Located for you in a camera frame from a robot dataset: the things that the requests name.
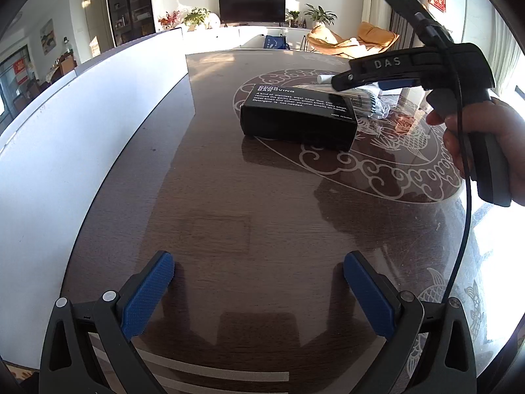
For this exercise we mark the small green potted plant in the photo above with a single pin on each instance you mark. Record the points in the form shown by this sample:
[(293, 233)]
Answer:
[(293, 17)]

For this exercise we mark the white television console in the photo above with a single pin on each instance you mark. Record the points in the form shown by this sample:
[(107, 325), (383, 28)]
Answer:
[(246, 33)]

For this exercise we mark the red door poster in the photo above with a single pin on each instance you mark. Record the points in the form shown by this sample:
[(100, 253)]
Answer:
[(20, 70)]

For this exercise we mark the orange lounge chair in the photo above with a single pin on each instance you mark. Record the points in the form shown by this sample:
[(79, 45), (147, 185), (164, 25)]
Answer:
[(352, 43)]

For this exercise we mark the person's right hand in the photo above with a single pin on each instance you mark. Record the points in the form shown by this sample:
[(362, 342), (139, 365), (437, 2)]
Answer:
[(455, 147)]

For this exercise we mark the blue bag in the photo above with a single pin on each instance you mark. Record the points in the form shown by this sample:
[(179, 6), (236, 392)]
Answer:
[(274, 42)]

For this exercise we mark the green leafy potted plant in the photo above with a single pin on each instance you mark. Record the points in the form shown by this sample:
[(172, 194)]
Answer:
[(197, 17)]

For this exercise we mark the framed wall painting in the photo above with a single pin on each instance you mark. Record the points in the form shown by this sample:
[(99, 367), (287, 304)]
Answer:
[(47, 36)]

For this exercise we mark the large green potted plant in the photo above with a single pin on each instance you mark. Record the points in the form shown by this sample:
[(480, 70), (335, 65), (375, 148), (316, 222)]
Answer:
[(320, 15)]

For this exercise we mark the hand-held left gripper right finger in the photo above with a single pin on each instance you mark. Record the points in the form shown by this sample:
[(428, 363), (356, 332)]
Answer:
[(369, 295)]

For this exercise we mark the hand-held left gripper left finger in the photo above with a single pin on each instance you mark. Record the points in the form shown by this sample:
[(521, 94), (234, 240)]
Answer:
[(147, 295)]

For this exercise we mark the red flower arrangement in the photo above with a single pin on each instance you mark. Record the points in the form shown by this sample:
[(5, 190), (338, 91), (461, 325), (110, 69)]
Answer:
[(169, 18)]

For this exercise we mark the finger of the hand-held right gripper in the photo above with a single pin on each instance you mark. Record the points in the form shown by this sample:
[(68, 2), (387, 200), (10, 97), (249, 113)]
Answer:
[(342, 82), (398, 84)]

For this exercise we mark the cotton swab pack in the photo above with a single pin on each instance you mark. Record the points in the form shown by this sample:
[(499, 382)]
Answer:
[(365, 100)]

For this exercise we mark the black printed cardboard box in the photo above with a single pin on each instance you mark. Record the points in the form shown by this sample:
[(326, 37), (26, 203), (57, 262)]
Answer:
[(299, 119)]

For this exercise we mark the dark glass display cabinet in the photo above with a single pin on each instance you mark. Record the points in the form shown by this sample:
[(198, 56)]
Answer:
[(129, 8)]

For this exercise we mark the grey curtain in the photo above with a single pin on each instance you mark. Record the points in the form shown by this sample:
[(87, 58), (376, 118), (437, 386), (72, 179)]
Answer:
[(406, 8)]

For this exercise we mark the black flat television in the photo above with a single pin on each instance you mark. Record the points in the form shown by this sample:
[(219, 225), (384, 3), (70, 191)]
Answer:
[(252, 7)]

